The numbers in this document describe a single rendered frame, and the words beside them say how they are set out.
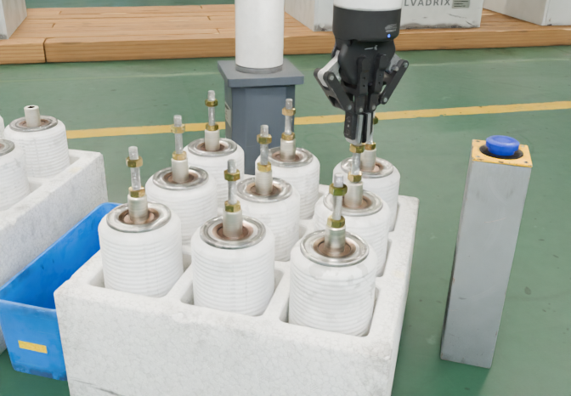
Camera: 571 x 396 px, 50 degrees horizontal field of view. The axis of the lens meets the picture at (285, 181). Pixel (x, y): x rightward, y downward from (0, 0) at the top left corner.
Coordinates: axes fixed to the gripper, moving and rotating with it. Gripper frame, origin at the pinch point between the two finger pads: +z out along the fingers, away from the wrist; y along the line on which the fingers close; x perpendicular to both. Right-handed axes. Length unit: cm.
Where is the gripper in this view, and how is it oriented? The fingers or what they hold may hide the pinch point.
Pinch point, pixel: (358, 126)
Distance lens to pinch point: 74.0
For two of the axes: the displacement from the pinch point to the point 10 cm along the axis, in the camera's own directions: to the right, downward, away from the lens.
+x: -5.7, -3.5, 7.4
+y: 8.2, -2.2, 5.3
